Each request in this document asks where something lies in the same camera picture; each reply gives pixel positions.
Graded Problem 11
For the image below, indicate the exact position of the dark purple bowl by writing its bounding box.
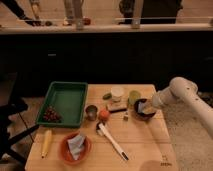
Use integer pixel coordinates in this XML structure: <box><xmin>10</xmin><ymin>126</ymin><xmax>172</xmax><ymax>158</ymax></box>
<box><xmin>134</xmin><ymin>98</ymin><xmax>157</xmax><ymax>121</ymax></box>

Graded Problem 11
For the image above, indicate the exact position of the blue sponge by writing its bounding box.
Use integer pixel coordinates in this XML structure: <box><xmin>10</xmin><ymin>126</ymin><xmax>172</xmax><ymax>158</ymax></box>
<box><xmin>138</xmin><ymin>102</ymin><xmax>146</xmax><ymax>113</ymax></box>

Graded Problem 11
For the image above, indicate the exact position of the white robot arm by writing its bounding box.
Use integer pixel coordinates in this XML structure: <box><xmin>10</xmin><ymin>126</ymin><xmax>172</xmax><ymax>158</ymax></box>
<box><xmin>148</xmin><ymin>77</ymin><xmax>213</xmax><ymax>139</ymax></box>

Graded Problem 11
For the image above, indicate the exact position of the orange bowl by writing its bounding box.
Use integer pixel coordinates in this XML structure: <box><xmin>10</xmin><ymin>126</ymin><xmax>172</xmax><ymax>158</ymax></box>
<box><xmin>58</xmin><ymin>132</ymin><xmax>92</xmax><ymax>166</ymax></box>

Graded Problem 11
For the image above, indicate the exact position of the white plastic cup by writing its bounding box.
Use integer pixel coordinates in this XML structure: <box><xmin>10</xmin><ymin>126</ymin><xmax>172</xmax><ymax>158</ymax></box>
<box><xmin>110</xmin><ymin>86</ymin><xmax>124</xmax><ymax>102</ymax></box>

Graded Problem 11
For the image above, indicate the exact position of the small green lime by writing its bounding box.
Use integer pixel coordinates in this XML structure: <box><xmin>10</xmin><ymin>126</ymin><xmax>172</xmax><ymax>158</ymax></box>
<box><xmin>102</xmin><ymin>93</ymin><xmax>112</xmax><ymax>100</ymax></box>

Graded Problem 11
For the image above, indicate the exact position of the orange tomato toy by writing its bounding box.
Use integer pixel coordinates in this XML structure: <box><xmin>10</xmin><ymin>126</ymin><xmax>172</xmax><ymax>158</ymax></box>
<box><xmin>98</xmin><ymin>109</ymin><xmax>110</xmax><ymax>121</ymax></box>

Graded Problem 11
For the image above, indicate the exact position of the small metal cup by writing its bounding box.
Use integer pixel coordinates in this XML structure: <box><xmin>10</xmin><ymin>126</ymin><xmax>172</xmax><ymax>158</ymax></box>
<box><xmin>85</xmin><ymin>105</ymin><xmax>98</xmax><ymax>121</ymax></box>

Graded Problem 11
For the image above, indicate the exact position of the green plastic tray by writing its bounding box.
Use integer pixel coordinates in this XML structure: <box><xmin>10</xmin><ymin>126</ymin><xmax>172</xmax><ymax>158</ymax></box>
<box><xmin>36</xmin><ymin>81</ymin><xmax>88</xmax><ymax>128</ymax></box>

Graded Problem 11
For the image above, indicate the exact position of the grey folded cloth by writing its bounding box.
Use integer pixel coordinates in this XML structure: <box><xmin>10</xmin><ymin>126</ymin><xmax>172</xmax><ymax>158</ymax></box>
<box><xmin>67</xmin><ymin>134</ymin><xmax>85</xmax><ymax>160</ymax></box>

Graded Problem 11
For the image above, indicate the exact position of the dark red grapes bunch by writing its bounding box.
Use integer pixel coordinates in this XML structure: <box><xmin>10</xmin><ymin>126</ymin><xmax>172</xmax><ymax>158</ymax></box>
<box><xmin>43</xmin><ymin>106</ymin><xmax>61</xmax><ymax>123</ymax></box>

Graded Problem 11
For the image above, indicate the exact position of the black chair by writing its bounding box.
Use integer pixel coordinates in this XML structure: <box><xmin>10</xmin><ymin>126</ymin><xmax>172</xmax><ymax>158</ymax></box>
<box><xmin>0</xmin><ymin>73</ymin><xmax>38</xmax><ymax>165</ymax></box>

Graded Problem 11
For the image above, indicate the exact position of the white handled spatula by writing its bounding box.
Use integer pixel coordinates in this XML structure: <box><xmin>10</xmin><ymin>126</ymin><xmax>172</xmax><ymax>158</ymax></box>
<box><xmin>96</xmin><ymin>122</ymin><xmax>129</xmax><ymax>161</ymax></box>

